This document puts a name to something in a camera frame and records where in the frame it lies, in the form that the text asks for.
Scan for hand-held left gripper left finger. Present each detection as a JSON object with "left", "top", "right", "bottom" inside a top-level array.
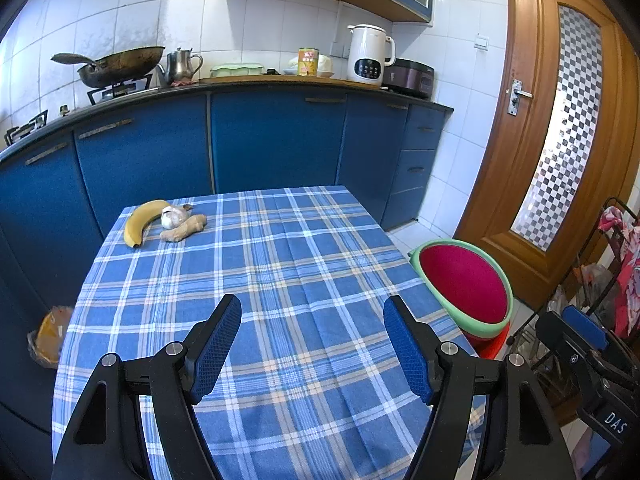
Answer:
[{"left": 51, "top": 294, "right": 242, "bottom": 480}]

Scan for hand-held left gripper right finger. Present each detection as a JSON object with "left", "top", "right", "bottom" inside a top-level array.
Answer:
[{"left": 383, "top": 295, "right": 571, "bottom": 480}]

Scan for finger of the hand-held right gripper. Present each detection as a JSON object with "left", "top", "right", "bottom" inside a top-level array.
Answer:
[
  {"left": 535, "top": 310, "right": 594, "bottom": 396},
  {"left": 560, "top": 304, "right": 609, "bottom": 352}
]

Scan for red basin with green rim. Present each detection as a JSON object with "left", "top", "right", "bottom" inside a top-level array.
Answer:
[{"left": 409, "top": 239, "right": 515, "bottom": 339}]

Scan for person's right hand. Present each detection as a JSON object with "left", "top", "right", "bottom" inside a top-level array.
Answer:
[{"left": 571, "top": 430, "right": 604, "bottom": 480}]

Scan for clear plastic bag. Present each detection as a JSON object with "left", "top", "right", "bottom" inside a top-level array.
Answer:
[{"left": 579, "top": 262, "right": 614, "bottom": 307}]

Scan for red plastic stool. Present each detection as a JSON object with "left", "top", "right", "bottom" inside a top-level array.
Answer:
[{"left": 459, "top": 320, "right": 512, "bottom": 361}]

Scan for pink cloth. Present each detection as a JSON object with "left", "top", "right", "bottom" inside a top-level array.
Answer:
[{"left": 597, "top": 207, "right": 640, "bottom": 339}]

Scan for blue plaid tablecloth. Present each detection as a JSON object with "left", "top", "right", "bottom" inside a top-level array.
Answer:
[{"left": 51, "top": 186, "right": 489, "bottom": 480}]

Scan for ginger root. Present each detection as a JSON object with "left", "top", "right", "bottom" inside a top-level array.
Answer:
[{"left": 159, "top": 214, "right": 208, "bottom": 243}]

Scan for white garlic bulb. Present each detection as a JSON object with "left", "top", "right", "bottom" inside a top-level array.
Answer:
[{"left": 160, "top": 204, "right": 194, "bottom": 230}]

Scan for yellow banana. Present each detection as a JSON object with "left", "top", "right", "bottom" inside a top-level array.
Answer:
[{"left": 123, "top": 199, "right": 174, "bottom": 249}]

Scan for brown paper bag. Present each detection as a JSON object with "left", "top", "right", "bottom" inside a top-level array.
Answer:
[{"left": 27, "top": 306, "right": 76, "bottom": 369}]

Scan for wooden door with glass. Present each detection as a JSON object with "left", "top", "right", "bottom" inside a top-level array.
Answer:
[{"left": 452, "top": 0, "right": 640, "bottom": 312}]

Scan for blue kitchen base cabinets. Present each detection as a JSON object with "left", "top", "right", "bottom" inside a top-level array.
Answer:
[{"left": 0, "top": 84, "right": 455, "bottom": 411}]

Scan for dark rice cooker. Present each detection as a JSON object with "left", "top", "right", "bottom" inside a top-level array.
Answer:
[{"left": 382, "top": 58, "right": 435, "bottom": 99}]

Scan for green white dish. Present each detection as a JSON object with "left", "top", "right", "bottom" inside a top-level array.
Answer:
[{"left": 209, "top": 61, "right": 265, "bottom": 79}]

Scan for steel kettle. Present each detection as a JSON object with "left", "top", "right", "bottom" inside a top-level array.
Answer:
[{"left": 157, "top": 47, "right": 205, "bottom": 86}]

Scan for white electric kettle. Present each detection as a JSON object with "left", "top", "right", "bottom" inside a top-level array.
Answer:
[{"left": 346, "top": 24, "right": 396, "bottom": 83}]

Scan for black wok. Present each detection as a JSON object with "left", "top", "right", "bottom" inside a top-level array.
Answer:
[{"left": 51, "top": 46, "right": 166, "bottom": 89}]

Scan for yellow can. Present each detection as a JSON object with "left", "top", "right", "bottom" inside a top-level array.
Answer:
[{"left": 298, "top": 48, "right": 320, "bottom": 78}]

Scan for black wire rack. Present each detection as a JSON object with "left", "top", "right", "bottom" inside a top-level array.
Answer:
[{"left": 514, "top": 197, "right": 640, "bottom": 426}]

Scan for metal door handle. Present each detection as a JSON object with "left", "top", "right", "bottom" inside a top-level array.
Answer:
[{"left": 507, "top": 78, "right": 534, "bottom": 116}]

